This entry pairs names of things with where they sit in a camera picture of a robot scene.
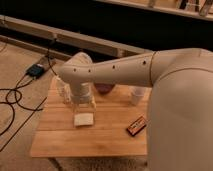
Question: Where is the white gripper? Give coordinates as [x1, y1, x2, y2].
[70, 83, 96, 115]

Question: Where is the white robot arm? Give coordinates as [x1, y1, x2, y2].
[59, 48, 213, 171]

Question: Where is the wooden table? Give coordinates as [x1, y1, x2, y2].
[30, 81, 149, 157]

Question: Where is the white cup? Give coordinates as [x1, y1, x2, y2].
[131, 86, 146, 106]

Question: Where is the black floor cable left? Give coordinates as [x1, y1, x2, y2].
[0, 38, 58, 153]

